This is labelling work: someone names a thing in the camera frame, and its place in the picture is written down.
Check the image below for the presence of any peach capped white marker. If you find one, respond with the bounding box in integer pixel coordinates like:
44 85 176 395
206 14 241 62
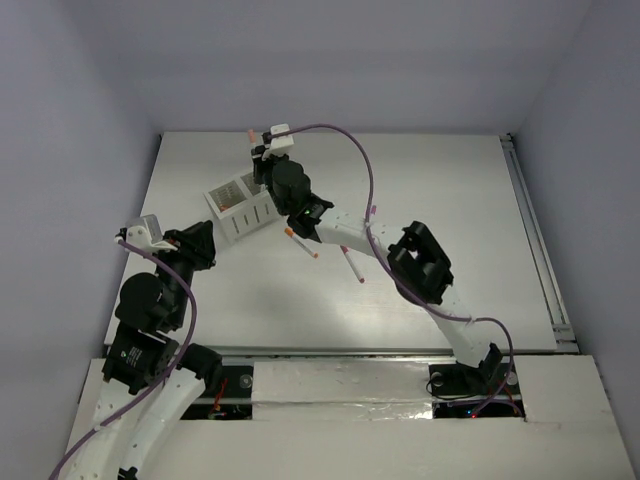
247 130 257 148

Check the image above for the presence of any orange capped white marker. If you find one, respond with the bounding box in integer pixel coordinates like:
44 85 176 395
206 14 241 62
284 227 318 259

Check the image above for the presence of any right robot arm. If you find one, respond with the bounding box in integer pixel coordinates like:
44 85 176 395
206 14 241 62
251 144 503 396

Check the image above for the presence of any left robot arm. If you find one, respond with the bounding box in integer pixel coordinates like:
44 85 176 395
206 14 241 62
100 215 222 479

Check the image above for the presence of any white two-compartment slotted holder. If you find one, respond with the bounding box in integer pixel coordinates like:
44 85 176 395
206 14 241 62
204 171 280 243

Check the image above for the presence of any pink capped white marker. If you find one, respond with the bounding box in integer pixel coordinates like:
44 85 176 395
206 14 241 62
340 245 365 284

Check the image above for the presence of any white foam base cover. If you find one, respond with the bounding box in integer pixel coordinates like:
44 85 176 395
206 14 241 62
54 355 626 480

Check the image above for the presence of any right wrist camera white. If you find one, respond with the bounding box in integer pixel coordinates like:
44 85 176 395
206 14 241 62
262 123 294 159

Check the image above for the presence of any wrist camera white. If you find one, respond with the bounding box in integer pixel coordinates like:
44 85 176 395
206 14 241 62
262 123 294 159
114 214 177 254

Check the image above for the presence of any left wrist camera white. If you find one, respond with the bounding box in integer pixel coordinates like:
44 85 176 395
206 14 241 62
114 214 177 254

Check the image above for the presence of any aluminium rail front edge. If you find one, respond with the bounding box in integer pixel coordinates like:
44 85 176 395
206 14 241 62
207 345 453 357

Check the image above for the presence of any aluminium rail edge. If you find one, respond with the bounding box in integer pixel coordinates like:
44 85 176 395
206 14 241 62
207 345 453 357
500 134 580 354

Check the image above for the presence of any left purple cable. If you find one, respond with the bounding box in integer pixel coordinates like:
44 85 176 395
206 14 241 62
47 239 197 480

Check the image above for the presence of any aluminium rail right edge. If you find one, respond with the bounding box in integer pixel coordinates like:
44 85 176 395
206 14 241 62
500 134 580 354

